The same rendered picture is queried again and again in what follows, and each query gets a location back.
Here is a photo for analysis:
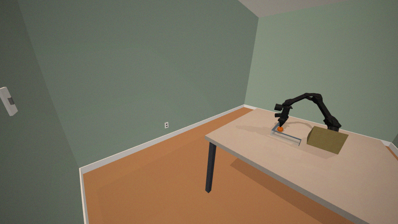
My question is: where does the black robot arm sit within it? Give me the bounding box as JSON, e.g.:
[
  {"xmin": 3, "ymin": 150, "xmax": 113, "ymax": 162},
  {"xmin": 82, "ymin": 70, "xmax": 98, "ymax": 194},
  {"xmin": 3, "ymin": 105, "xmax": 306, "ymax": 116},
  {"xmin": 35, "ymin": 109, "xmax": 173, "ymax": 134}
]
[{"xmin": 274, "ymin": 93, "xmax": 341, "ymax": 132}]

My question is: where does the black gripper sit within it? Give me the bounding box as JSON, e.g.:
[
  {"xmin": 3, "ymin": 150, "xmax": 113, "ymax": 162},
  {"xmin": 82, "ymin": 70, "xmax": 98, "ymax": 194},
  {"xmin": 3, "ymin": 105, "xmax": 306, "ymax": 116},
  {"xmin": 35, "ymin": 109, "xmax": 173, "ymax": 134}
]
[{"xmin": 278, "ymin": 112, "xmax": 289, "ymax": 127}]

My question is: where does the clear l-shaped low wall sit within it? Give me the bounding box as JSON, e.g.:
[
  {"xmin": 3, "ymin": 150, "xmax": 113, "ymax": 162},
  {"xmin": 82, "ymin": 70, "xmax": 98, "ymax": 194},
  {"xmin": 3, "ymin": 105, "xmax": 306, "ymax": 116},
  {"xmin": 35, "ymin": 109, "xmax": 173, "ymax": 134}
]
[{"xmin": 270, "ymin": 125, "xmax": 300, "ymax": 145}]

